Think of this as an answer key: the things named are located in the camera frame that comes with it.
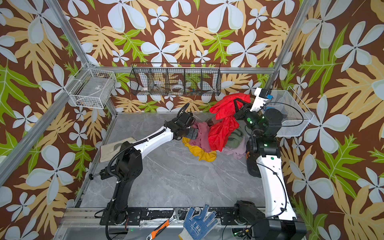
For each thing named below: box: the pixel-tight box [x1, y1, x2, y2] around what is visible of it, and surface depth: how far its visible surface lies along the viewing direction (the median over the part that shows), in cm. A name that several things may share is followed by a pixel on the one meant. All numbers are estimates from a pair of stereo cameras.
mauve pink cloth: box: [189, 121, 212, 153], surface depth 90 cm
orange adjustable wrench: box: [146, 214, 178, 240], surface depth 72 cm
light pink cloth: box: [223, 136, 247, 160], surface depth 98 cm
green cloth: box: [225, 129, 244, 149], surface depth 95 cm
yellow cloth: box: [181, 136, 217, 162], surface depth 97 cm
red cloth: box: [208, 93, 251, 152], surface depth 70 cm
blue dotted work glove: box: [178, 204, 219, 240], surface depth 73 cm
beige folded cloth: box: [99, 137, 137, 163], surface depth 100 cm
